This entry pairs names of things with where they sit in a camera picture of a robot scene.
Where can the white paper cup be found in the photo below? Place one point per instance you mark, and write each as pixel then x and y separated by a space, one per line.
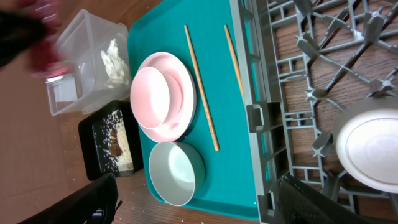
pixel 365 139

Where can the white napkin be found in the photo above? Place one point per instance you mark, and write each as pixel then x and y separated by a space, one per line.
pixel 115 67

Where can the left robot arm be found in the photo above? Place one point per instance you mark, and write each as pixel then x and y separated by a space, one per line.
pixel 18 33

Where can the black food waste tray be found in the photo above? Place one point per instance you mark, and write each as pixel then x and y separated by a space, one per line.
pixel 89 151

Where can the grey dishwasher rack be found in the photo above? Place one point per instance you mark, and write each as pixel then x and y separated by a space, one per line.
pixel 301 64

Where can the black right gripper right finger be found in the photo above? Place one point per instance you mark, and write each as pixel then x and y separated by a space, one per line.
pixel 299 203

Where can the red snack wrapper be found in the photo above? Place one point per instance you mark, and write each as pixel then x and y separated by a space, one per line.
pixel 47 61

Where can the pink plate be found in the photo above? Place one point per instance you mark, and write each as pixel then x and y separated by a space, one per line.
pixel 169 64

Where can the grey bowl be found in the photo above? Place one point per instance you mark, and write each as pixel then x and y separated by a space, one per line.
pixel 176 171

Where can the teal plastic tray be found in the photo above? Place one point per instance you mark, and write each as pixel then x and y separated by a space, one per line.
pixel 202 28

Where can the pink bowl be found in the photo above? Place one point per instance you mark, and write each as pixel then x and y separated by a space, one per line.
pixel 156 98

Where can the rice food scraps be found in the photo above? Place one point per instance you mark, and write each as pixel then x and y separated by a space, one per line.
pixel 111 143

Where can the clear plastic bin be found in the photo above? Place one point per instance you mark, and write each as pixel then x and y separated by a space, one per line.
pixel 81 44

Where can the wooden chopstick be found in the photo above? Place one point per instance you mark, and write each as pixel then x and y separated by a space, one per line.
pixel 202 90
pixel 234 60

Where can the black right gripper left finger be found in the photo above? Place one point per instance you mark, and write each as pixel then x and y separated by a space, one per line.
pixel 97 202

